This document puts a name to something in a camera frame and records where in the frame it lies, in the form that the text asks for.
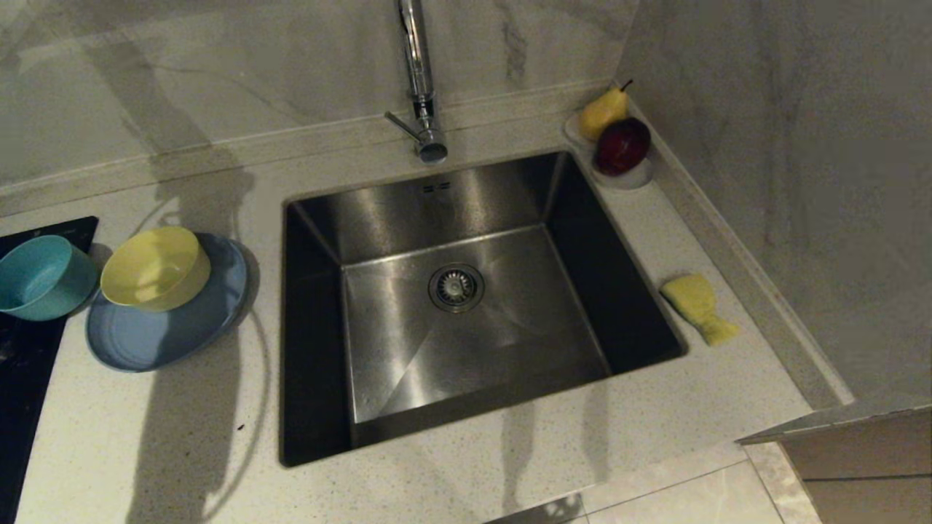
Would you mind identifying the chrome faucet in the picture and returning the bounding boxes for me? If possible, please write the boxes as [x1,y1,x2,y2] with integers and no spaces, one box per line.
[384,0,449,164]

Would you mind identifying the metal sink drain strainer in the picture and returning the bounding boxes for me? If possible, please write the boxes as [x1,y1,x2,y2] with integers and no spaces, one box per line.
[427,263,486,314]

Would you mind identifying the yellow pear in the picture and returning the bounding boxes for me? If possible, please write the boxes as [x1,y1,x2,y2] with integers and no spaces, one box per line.
[578,79,633,143]

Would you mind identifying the black induction cooktop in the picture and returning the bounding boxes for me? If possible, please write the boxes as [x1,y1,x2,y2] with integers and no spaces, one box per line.
[0,216,100,524]

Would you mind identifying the white fruit dish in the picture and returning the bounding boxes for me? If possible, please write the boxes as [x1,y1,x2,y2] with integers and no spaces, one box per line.
[562,113,654,191]

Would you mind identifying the dark red apple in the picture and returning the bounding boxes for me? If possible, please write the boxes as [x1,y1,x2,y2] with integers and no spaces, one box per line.
[593,116,652,177]

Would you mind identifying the yellow sponge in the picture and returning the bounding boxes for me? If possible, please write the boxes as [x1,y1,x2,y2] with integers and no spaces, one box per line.
[660,274,741,347]

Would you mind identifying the teal plastic bowl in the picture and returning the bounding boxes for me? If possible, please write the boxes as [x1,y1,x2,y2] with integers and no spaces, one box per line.
[0,234,98,322]

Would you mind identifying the yellow plastic bowl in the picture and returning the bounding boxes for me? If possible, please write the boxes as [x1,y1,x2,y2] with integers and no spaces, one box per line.
[100,226,212,313]

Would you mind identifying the stainless steel sink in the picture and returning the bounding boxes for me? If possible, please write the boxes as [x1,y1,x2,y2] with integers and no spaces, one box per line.
[280,149,689,468]

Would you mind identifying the light blue plate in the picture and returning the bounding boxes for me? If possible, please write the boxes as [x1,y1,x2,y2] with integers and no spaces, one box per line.
[85,233,250,373]

